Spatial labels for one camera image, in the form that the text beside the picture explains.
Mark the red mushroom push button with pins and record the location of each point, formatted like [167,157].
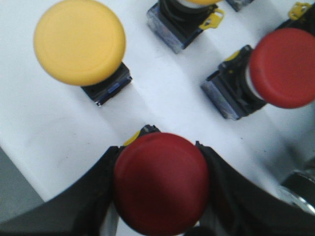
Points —
[279,71]
[161,183]

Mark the yellow mushroom push button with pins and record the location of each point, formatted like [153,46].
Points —
[83,43]
[180,22]

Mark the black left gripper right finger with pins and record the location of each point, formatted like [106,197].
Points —
[238,207]

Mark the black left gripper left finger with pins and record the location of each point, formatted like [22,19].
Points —
[84,209]

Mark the push button switch base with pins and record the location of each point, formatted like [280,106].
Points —
[301,16]

